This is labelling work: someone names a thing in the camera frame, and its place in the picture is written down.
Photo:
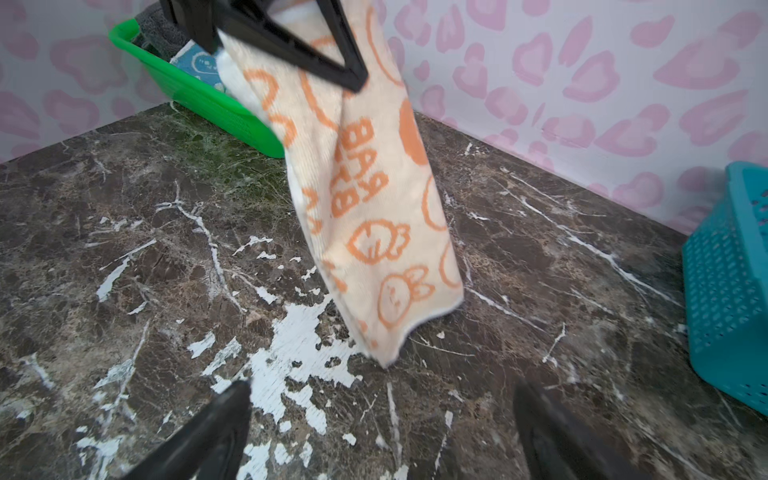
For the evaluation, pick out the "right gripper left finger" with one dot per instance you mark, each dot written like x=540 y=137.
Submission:
x=209 y=446

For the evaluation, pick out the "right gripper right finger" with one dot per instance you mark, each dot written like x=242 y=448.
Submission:
x=558 y=445

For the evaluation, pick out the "green plastic basket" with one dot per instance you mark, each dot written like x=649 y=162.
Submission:
x=193 y=94

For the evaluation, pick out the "teal plastic basket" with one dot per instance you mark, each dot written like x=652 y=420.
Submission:
x=725 y=286

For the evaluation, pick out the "orange patterned cloth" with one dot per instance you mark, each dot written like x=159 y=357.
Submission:
x=361 y=184

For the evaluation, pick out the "grey towel gold emblem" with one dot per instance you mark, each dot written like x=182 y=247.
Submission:
x=157 y=34

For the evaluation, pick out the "blue patterned cloth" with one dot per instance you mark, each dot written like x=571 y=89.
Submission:
x=198 y=63

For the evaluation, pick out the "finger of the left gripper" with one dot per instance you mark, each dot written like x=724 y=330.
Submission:
x=205 y=22

